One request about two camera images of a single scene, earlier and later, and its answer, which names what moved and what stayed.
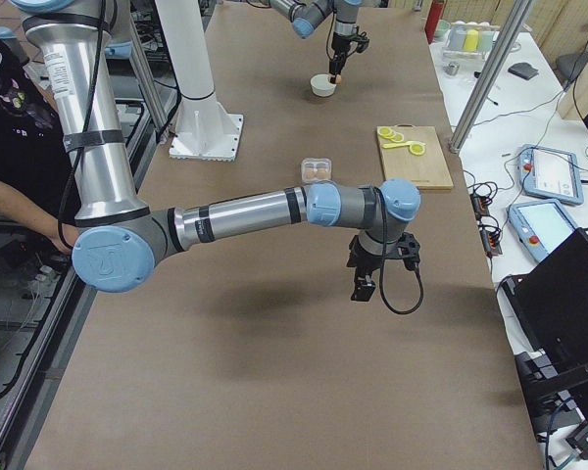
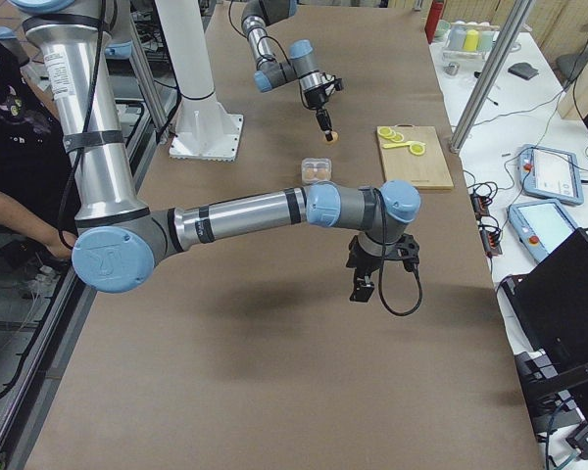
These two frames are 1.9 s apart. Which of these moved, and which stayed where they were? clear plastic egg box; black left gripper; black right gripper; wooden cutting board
Moved: black left gripper
Stayed: clear plastic egg box; black right gripper; wooden cutting board
